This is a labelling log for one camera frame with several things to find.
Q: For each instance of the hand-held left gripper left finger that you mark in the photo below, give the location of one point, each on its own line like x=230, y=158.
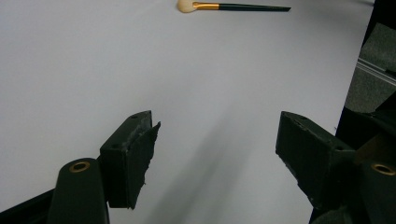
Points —
x=124, y=161

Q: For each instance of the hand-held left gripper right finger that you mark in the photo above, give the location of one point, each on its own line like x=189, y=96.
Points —
x=314, y=158

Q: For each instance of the round-head dark makeup brush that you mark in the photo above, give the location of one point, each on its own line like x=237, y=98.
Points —
x=249, y=7

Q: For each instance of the aluminium rail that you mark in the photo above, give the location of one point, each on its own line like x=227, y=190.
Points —
x=373, y=70

